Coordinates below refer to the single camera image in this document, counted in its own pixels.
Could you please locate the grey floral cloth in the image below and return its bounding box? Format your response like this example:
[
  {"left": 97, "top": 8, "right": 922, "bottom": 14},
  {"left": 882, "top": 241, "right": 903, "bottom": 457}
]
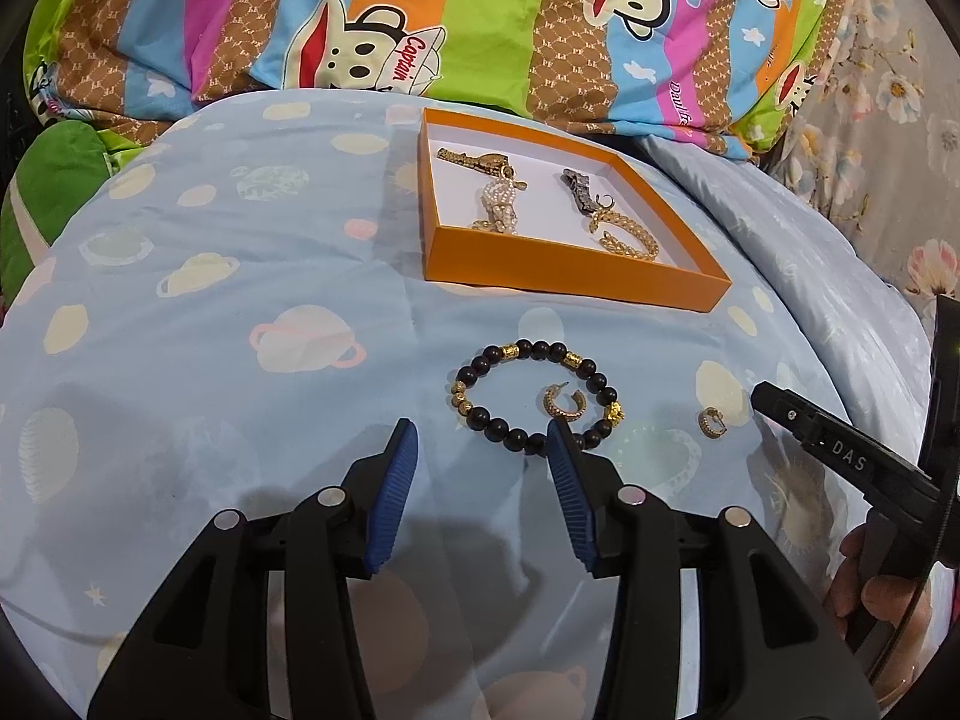
[{"left": 757, "top": 0, "right": 960, "bottom": 316}]

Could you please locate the blue planet print bed sheet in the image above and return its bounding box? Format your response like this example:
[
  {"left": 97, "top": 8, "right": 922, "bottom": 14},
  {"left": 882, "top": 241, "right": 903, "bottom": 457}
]
[{"left": 0, "top": 86, "right": 938, "bottom": 720}]

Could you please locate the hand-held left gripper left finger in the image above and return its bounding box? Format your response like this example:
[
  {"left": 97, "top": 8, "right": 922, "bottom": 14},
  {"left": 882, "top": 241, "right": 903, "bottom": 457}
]
[{"left": 86, "top": 418, "right": 421, "bottom": 720}]

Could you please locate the green pillow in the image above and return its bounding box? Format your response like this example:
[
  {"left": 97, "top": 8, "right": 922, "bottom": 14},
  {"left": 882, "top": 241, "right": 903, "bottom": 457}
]
[{"left": 0, "top": 120, "right": 113, "bottom": 293}]

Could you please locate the plain light blue duvet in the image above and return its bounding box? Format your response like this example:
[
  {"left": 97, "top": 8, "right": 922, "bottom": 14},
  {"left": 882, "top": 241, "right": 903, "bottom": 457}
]
[{"left": 637, "top": 135, "right": 938, "bottom": 421}]

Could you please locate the silver watch band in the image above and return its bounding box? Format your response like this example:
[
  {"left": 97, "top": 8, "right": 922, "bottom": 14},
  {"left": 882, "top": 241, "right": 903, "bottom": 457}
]
[{"left": 561, "top": 167, "right": 601, "bottom": 215}]

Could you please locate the person's right hand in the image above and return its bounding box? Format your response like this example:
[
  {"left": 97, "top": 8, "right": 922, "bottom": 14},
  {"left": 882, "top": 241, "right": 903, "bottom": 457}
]
[{"left": 820, "top": 525, "right": 942, "bottom": 698}]

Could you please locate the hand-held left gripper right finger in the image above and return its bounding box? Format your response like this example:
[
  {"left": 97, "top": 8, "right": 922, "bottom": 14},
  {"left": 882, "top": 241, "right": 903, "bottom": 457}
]
[{"left": 545, "top": 418, "right": 878, "bottom": 720}]

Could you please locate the cartoon monkey printed blanket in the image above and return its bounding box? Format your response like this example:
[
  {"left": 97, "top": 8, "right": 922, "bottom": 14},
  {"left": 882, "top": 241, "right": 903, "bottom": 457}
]
[{"left": 22, "top": 0, "right": 863, "bottom": 162}]

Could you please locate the gold bar clasp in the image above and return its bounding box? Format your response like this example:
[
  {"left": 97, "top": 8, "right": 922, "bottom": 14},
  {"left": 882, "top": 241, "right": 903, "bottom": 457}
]
[{"left": 437, "top": 148, "right": 515, "bottom": 175}]

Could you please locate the orange cardboard box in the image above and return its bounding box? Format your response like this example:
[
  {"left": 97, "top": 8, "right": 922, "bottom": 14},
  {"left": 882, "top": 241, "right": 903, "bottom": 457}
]
[{"left": 418, "top": 106, "right": 732, "bottom": 314}]

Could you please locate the pearl bracelet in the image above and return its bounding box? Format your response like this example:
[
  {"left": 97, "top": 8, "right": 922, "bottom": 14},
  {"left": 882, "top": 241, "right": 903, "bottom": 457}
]
[{"left": 471, "top": 169, "right": 526, "bottom": 235}]

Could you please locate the gold leaf bangle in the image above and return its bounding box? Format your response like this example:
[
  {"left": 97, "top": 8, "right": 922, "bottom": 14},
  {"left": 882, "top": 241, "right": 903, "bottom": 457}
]
[{"left": 589, "top": 208, "right": 665, "bottom": 263}]

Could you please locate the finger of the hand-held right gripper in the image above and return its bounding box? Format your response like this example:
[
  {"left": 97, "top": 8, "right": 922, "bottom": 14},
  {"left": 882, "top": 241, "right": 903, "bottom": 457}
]
[{"left": 752, "top": 381, "right": 942, "bottom": 518}]

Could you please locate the black bead bracelet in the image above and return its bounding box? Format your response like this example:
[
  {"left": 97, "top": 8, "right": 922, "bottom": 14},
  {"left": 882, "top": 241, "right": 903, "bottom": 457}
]
[{"left": 448, "top": 340, "right": 627, "bottom": 457}]

